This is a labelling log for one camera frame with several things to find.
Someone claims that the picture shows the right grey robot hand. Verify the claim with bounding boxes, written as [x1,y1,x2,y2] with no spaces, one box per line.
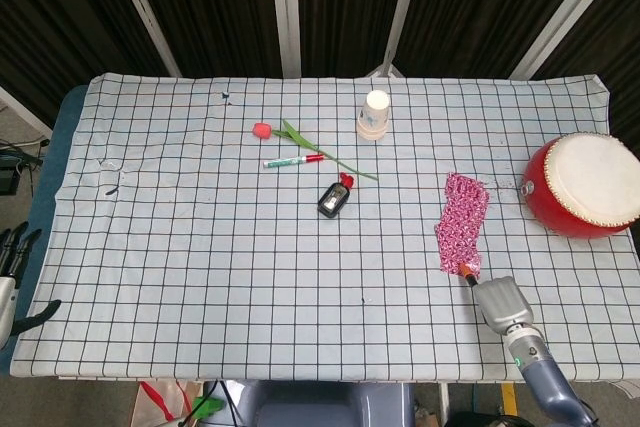
[461,264,537,337]

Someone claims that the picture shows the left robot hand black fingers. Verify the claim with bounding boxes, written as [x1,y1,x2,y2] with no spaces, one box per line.
[0,220,62,351]

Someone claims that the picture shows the pink knitted duster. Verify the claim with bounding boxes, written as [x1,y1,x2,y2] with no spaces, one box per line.
[433,172,490,278]

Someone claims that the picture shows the red drum white skin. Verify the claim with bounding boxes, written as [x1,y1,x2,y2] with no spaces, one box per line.
[519,132,640,241]

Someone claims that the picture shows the white black grid tablecloth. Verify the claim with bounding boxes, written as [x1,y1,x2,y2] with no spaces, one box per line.
[9,72,640,382]

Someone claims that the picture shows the black ink bottle red cap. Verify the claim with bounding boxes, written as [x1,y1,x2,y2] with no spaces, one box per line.
[316,172,356,221]

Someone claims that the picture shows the grey-blue robot torso base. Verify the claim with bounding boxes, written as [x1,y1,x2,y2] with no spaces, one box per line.
[238,379,417,427]

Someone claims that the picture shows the white paper cup stack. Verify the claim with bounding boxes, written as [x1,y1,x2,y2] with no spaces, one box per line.
[355,90,390,142]

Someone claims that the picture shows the small green object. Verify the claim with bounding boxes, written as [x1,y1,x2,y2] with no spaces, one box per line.
[192,395,226,421]

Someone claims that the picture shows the green red white marker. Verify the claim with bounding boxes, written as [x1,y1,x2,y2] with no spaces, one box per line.
[262,153,325,170]

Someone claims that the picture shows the artificial red tulip flower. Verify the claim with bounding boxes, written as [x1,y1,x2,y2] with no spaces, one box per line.
[251,119,380,183]

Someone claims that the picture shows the dark brown curtain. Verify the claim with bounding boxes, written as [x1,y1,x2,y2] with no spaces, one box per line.
[0,0,640,128]

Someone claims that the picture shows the black equipment with cables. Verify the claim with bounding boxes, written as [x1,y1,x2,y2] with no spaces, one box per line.
[0,139,51,196]

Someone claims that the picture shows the white bag red handles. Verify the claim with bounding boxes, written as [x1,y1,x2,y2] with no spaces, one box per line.
[130,379,204,427]

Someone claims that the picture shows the white double frame post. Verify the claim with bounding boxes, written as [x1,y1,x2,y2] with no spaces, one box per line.
[268,0,304,79]

